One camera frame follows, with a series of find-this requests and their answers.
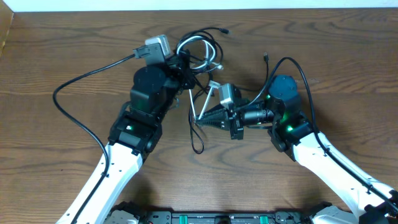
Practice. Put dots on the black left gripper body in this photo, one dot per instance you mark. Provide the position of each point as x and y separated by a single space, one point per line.
176 79

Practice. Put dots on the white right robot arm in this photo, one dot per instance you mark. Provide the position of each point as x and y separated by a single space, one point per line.
294 134

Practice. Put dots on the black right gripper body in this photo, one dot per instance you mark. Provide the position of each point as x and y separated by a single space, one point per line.
236 126

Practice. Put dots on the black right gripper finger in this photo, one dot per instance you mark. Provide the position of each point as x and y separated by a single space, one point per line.
216 113
220 124

